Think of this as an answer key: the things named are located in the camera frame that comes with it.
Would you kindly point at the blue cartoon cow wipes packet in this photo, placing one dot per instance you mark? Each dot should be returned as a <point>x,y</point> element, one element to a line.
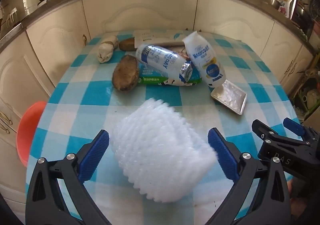
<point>155,79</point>

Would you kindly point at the white foam net sleeve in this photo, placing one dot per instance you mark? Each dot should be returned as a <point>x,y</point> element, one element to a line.
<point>160,150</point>

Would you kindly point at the white wrapped paper roll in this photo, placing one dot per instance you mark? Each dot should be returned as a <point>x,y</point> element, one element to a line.
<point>106,49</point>

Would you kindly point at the floral white cloth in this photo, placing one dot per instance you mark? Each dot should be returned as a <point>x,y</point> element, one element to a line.
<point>283,2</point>

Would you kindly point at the small brown taro root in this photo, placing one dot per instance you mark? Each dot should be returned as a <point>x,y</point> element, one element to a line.
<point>126,44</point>

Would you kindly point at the large brown taro root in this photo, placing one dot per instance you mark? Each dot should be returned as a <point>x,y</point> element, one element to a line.
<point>125,74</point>

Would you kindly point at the blue white checked tablecloth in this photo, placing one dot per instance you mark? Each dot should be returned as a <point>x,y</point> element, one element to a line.
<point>75,105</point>

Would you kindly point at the orange plastic basin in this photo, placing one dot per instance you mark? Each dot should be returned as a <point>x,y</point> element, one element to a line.
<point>27,130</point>

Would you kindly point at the metal dish rack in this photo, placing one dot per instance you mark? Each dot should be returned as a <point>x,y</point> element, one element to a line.
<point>8,17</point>

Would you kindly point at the white paper bag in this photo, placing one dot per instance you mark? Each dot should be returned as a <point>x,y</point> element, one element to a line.
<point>160,36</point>

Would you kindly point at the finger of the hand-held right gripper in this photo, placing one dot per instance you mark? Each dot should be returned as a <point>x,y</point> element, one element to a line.
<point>261,128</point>
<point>295,126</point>

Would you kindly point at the silver foil tray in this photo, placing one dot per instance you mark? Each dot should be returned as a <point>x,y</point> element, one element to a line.
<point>228,96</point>

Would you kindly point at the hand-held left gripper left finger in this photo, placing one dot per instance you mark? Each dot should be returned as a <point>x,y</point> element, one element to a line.
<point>96,155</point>

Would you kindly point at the white bottle with yellow band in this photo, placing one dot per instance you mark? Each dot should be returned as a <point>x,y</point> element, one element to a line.
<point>202,57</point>

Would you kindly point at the white bottle with foil cap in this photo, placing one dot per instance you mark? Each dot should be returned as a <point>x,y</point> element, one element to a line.
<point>160,59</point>

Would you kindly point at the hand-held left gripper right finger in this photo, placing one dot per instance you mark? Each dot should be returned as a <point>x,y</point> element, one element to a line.
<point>225,155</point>

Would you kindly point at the cream kitchen cabinet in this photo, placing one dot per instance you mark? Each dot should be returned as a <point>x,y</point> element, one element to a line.
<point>150,10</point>

